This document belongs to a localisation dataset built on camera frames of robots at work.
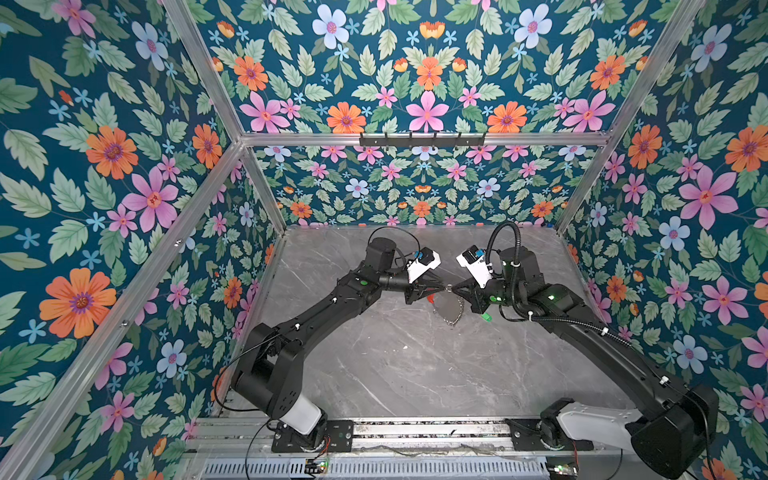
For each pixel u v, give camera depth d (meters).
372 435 0.75
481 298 0.65
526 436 0.72
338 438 0.73
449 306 0.81
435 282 0.76
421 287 0.69
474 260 0.64
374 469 0.76
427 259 0.65
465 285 0.68
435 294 0.74
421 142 0.94
